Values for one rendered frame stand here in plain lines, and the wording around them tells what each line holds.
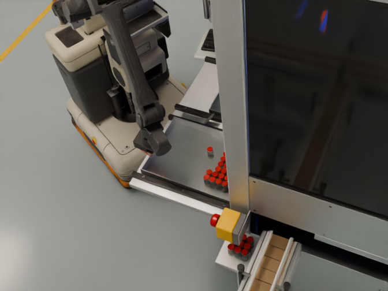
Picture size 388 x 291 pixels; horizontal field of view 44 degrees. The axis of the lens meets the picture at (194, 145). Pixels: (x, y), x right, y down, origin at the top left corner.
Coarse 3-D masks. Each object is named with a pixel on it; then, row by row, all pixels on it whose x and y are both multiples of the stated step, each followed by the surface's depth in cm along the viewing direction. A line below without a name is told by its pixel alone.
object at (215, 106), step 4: (216, 96) 186; (216, 100) 187; (212, 104) 184; (216, 104) 188; (212, 108) 186; (216, 108) 187; (220, 108) 187; (212, 112) 183; (216, 112) 182; (220, 112) 181
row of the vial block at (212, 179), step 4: (224, 152) 168; (224, 156) 167; (224, 160) 166; (220, 164) 166; (224, 164) 168; (216, 168) 165; (220, 168) 164; (216, 172) 164; (220, 172) 165; (212, 176) 164; (216, 176) 163; (212, 180) 162; (212, 184) 163; (212, 188) 165
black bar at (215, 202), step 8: (136, 176) 170; (144, 176) 170; (160, 184) 167; (168, 184) 166; (176, 192) 166; (184, 192) 164; (192, 192) 163; (200, 200) 162; (208, 200) 161; (216, 200) 160
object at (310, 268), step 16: (272, 224) 155; (304, 240) 151; (304, 256) 150; (320, 256) 147; (336, 256) 146; (352, 256) 146; (304, 272) 160; (320, 272) 155; (336, 272) 150; (352, 272) 144; (368, 272) 142; (384, 272) 142; (304, 288) 171; (320, 288) 165; (336, 288) 159; (352, 288) 154; (368, 288) 149; (384, 288) 144
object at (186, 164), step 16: (176, 128) 183; (192, 128) 182; (208, 128) 178; (176, 144) 179; (192, 144) 178; (208, 144) 177; (160, 160) 175; (176, 160) 174; (192, 160) 174; (208, 160) 173; (160, 176) 167; (176, 176) 170; (192, 176) 169; (208, 192) 165
